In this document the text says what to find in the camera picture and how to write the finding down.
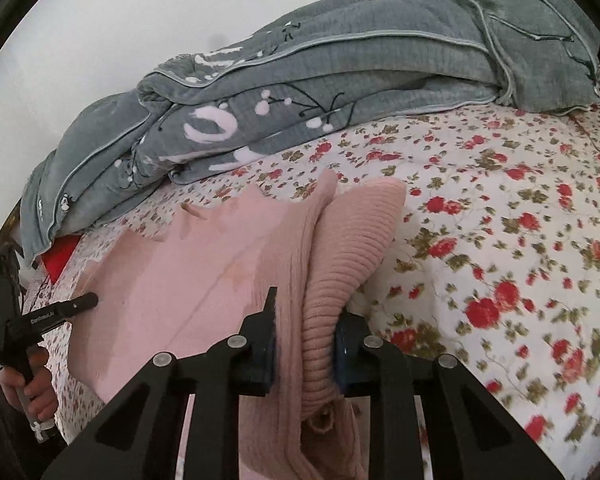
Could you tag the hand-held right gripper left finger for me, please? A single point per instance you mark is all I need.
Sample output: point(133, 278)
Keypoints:
point(267, 355)

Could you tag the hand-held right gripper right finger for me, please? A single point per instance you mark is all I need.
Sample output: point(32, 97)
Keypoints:
point(342, 355)

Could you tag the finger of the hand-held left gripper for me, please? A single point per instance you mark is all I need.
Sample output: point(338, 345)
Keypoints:
point(6, 280)
point(77, 305)

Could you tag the pink ribbed sweater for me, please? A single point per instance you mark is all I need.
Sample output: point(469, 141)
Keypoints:
point(190, 285)

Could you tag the person's left hand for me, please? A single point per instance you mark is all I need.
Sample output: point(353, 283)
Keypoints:
point(42, 395)

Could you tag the red cloth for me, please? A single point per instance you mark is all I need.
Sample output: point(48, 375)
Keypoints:
point(60, 260)

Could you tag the floral bed sheet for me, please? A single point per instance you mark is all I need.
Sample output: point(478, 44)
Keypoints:
point(505, 260)

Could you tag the grey printed blanket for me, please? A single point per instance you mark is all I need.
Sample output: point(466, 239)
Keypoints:
point(355, 60)

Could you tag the wooden bed frame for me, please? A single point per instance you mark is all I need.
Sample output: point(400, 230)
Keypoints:
point(14, 225)

